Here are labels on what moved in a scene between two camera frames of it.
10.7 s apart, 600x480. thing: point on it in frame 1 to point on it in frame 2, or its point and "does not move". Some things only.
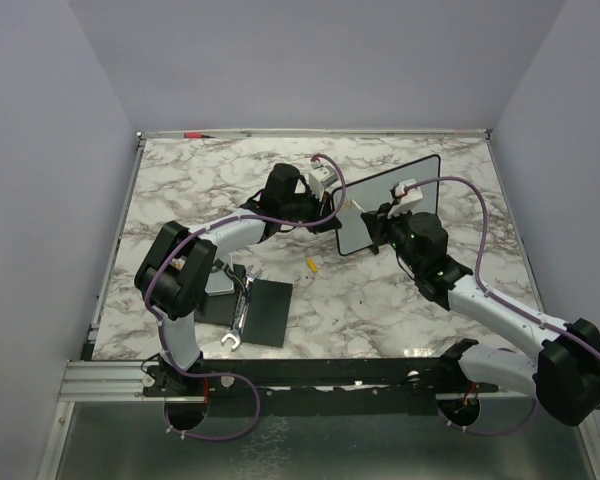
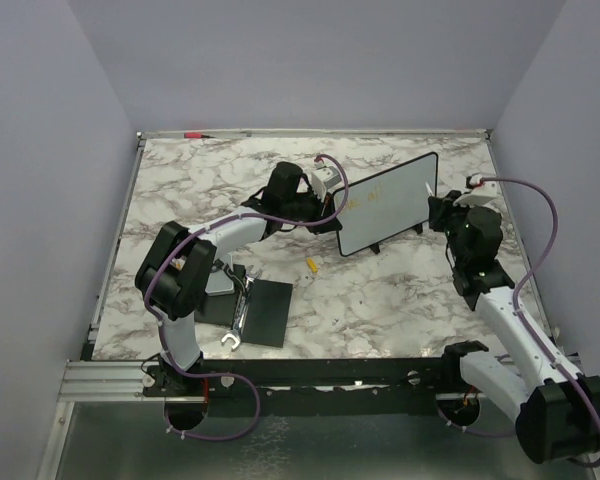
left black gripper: x=322 y=211 does not move
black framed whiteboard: x=353 y=232 does not move
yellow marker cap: x=312 y=265 does not move
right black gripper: x=379 y=223 to x=440 y=207
